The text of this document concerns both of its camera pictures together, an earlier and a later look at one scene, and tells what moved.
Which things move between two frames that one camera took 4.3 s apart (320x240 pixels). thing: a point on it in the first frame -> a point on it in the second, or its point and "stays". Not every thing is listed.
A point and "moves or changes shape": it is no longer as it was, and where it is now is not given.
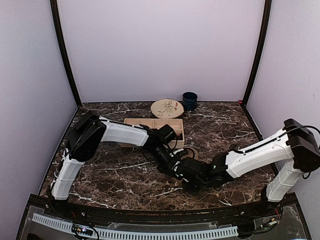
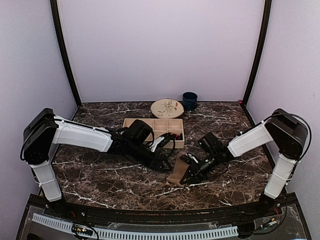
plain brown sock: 192,153 moves or changes shape
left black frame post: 57,24 stays
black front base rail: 149,215 stays
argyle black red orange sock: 179,137 stays
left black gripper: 168,168 -> 157,165
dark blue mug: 189,100 stays
